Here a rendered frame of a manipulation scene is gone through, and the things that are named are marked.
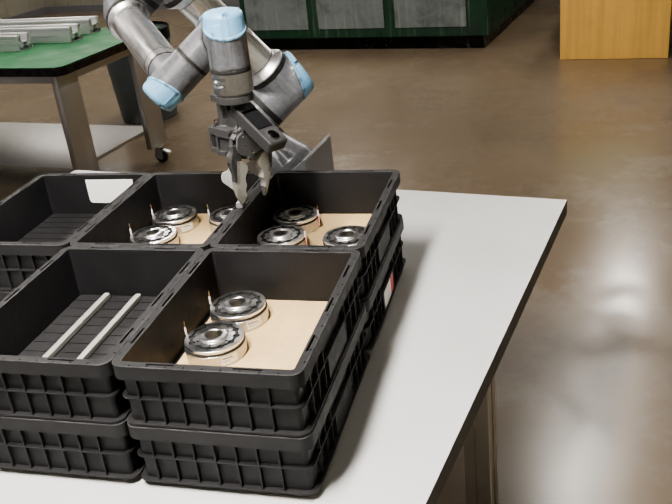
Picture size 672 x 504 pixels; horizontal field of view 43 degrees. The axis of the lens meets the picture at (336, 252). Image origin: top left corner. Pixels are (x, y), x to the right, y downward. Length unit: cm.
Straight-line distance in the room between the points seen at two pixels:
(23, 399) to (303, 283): 52
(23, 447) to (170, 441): 27
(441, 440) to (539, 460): 108
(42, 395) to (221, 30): 69
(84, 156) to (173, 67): 295
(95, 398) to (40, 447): 16
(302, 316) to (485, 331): 38
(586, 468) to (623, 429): 21
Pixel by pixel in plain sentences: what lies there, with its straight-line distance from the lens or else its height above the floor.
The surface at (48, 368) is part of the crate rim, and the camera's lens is 138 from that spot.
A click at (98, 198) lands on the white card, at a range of 216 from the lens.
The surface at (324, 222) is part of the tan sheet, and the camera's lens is 191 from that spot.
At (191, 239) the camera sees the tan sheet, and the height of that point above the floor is 83.
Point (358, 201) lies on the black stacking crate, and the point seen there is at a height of 86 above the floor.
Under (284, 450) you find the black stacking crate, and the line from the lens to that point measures 129.
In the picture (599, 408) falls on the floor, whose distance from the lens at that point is 270.
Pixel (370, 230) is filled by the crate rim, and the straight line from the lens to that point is 160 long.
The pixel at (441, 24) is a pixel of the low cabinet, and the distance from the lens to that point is 706.
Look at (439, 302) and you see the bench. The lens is 181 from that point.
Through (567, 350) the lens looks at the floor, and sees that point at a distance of 295.
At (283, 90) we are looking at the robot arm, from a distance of 215.
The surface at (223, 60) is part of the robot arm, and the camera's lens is 159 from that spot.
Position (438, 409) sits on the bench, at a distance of 150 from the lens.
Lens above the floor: 159
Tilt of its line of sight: 25 degrees down
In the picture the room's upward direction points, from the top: 7 degrees counter-clockwise
